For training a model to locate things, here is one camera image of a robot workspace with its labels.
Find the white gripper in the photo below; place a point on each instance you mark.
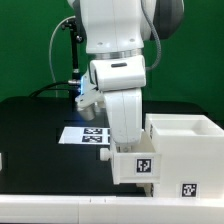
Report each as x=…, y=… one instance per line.
x=120, y=81

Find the small white drawer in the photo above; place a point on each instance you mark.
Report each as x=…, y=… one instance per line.
x=140, y=165
x=149, y=188

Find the white drawer housing box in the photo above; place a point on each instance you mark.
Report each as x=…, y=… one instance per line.
x=192, y=155

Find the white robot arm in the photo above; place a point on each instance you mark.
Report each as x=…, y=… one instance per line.
x=115, y=32

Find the white marker sheet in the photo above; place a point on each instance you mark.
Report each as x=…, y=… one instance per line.
x=85, y=135

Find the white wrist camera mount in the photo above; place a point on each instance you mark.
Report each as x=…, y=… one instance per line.
x=90, y=100

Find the black camera on stand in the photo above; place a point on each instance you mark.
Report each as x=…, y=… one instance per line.
x=76, y=39

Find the white L-shaped frame wall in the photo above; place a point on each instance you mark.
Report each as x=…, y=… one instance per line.
x=45, y=209

